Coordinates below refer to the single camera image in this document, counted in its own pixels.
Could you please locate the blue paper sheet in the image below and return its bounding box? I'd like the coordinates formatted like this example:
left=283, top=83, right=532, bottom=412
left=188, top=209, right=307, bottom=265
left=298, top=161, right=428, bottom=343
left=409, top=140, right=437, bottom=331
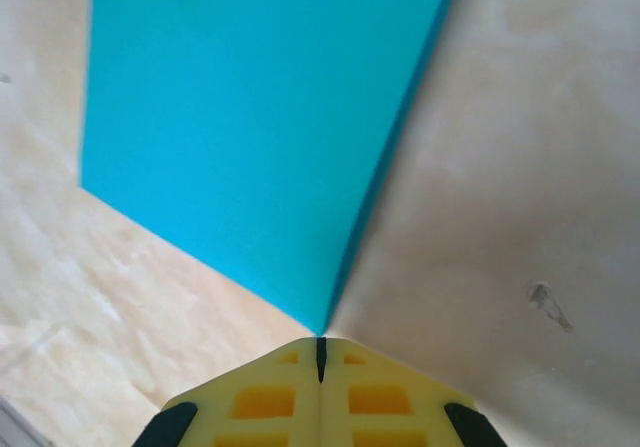
left=79, top=0, right=464, bottom=338

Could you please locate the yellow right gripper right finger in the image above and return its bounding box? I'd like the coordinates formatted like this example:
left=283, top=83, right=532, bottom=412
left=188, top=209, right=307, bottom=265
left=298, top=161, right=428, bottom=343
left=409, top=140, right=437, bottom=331
left=318, top=336, right=506, bottom=447

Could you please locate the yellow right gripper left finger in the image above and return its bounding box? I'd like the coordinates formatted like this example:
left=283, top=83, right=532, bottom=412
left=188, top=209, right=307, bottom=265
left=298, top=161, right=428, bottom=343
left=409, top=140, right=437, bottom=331
left=132, top=336, right=321, bottom=447

